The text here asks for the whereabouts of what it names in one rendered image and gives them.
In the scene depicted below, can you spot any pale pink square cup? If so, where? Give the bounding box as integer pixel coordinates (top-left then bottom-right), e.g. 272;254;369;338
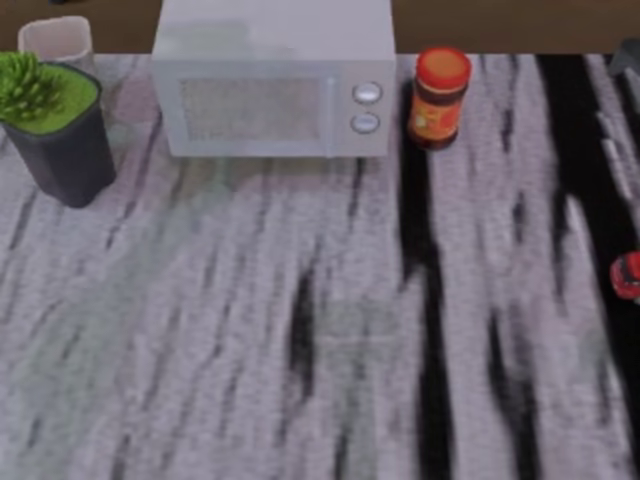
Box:
17;15;97;74

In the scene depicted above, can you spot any red toy car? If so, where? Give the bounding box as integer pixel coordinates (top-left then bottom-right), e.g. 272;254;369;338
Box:
609;251;640;301

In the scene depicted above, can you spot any dark gray block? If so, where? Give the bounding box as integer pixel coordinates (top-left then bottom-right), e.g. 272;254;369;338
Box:
607;37;640;77

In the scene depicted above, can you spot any green plant in dark pot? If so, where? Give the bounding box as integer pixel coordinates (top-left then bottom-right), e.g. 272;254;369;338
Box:
0;51;118;209

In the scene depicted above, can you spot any white microwave oven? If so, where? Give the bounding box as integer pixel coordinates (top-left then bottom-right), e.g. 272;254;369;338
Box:
151;0;399;160

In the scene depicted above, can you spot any red-lidded sauce jar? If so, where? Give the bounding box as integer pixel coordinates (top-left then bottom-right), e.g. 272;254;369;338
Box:
407;47;473;151

